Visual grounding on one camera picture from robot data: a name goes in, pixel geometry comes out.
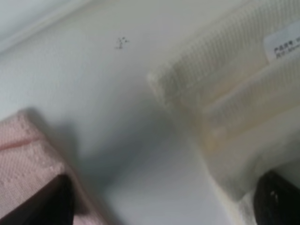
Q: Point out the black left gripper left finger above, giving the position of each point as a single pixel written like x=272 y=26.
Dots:
x=54 y=204

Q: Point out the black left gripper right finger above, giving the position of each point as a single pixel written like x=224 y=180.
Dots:
x=276 y=201

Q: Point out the pink terry towel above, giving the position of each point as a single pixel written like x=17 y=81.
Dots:
x=28 y=162

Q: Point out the cream white terry towel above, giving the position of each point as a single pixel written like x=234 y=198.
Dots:
x=234 y=90

